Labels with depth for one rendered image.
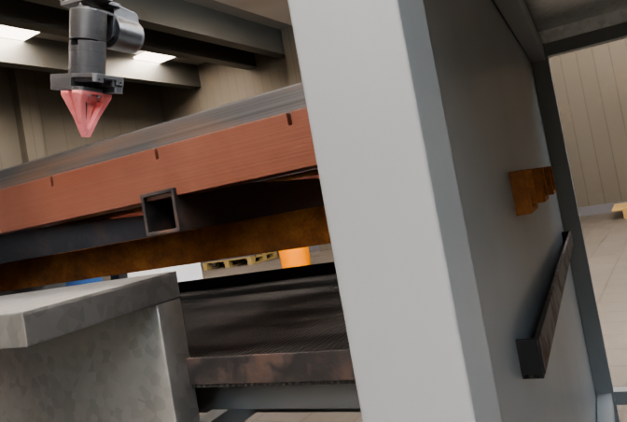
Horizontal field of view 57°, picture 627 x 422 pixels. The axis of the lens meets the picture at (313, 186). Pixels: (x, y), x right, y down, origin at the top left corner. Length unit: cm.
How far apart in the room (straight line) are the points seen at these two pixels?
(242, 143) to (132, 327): 24
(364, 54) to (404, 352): 10
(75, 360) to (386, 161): 62
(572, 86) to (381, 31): 849
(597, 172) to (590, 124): 65
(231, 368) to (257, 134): 26
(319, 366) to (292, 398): 12
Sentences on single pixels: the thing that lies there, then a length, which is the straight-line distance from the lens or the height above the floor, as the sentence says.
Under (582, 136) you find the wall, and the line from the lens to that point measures 863.
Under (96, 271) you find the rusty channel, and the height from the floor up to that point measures 69.
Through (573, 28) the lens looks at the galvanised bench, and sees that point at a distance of 152.
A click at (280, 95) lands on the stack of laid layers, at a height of 85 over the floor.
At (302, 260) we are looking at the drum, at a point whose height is 8.
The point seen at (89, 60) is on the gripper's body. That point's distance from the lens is 100.
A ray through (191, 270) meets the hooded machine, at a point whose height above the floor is 39.
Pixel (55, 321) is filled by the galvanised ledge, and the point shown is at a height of 66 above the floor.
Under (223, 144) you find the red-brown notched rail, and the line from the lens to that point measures 64.
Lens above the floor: 72
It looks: 2 degrees up
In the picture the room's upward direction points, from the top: 10 degrees counter-clockwise
